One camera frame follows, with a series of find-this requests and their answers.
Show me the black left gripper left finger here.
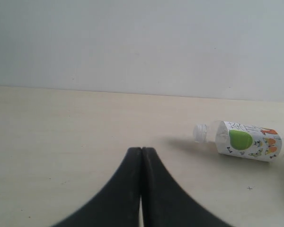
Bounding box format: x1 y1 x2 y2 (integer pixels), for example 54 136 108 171
55 148 142 227

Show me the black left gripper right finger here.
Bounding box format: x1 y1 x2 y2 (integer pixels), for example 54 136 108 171
141 148 230 227

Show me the clear tea bottle white label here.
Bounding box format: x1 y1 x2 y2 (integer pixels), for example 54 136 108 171
193 121 284 162

